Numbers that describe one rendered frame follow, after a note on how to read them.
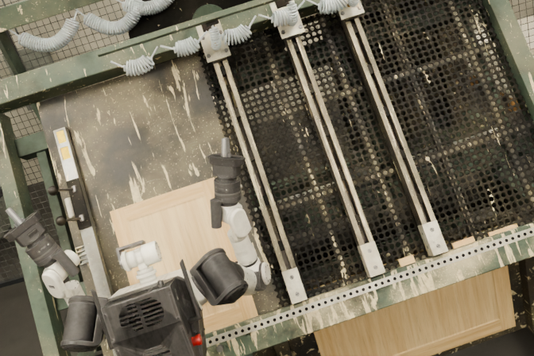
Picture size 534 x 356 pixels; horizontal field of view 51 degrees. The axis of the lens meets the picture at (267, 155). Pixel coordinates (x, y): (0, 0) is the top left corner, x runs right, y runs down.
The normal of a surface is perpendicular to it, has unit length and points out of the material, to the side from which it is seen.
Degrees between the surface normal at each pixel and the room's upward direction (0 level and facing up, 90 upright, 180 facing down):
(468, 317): 90
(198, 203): 58
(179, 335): 81
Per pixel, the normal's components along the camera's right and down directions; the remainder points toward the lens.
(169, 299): 0.02, -0.02
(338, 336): 0.16, 0.35
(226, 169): -0.42, 0.25
